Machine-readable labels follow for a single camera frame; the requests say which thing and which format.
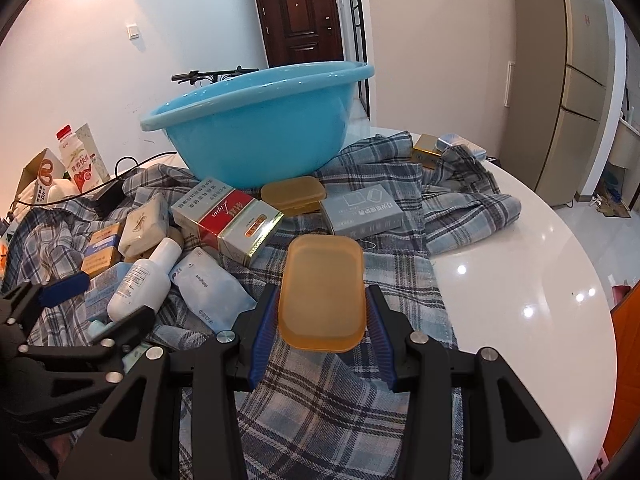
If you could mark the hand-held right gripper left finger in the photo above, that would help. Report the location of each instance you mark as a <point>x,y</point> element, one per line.
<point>260,340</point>

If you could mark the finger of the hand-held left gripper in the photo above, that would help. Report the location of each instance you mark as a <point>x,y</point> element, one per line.
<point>120,330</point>
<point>62,288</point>

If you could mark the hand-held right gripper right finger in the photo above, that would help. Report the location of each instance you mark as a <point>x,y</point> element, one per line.
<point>380,340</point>

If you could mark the orange translucent soap dish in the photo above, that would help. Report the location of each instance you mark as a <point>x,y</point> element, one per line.
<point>320,295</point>

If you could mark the blue plastic basin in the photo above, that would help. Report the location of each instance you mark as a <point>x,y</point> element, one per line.
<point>260,130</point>

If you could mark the white plastic bottle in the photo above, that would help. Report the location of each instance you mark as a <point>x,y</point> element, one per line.
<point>140,280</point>

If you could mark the light blue pouch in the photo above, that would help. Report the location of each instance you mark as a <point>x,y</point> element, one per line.
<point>210,290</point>

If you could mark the blue plaid cloth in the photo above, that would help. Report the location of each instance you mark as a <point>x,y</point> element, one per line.
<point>350,410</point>

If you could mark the white plastic jug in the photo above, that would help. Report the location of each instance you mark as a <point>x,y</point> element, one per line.
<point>55,192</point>

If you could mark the cream soap box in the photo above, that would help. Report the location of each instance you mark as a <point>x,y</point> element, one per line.
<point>142,225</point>

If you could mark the black power adapter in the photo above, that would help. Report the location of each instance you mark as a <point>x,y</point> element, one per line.
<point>110,197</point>

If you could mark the carton with red print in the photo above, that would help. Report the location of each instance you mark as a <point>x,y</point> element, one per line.
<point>42,170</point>

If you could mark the milk bottle with red cap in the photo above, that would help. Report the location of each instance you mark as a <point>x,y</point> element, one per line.
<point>77,165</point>

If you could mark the red and silver carton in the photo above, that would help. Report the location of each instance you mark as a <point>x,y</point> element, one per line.
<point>225,220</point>

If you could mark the grey cardboard box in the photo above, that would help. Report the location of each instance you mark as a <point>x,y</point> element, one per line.
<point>362,215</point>

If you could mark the beige cardboard box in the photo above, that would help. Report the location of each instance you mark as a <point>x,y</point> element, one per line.
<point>92,145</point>

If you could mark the amber plastic case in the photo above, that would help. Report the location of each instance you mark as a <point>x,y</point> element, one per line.
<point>292,195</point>

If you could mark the gold box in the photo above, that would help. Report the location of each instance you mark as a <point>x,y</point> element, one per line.
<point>425,152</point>

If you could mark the silver foil box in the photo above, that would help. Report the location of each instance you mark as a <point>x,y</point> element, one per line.
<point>460,142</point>

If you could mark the pink dustpan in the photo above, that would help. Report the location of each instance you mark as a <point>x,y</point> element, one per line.
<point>622,296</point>

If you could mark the orange wooden panel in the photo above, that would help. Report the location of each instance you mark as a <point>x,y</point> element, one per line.
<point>625,385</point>

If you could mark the black bicycle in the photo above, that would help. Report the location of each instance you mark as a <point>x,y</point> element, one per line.
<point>200,76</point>

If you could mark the beige refrigerator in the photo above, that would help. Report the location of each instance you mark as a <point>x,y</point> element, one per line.
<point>575,110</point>

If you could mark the white sink cabinet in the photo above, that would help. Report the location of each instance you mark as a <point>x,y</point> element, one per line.
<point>627,142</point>

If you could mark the black framed glass door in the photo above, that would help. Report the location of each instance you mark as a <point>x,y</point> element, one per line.
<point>357,20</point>

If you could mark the dark brown door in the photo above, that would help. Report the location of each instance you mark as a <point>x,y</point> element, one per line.
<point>300,15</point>

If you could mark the white light switch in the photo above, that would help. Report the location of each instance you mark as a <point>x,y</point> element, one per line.
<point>133,31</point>

